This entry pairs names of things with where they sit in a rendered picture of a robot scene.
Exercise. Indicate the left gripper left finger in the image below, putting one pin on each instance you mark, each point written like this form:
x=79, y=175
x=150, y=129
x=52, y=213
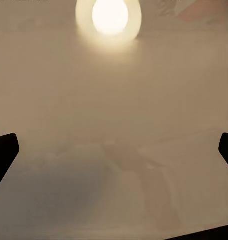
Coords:
x=9, y=148

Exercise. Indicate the coffee table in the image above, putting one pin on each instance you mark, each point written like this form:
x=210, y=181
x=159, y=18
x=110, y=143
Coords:
x=118, y=107

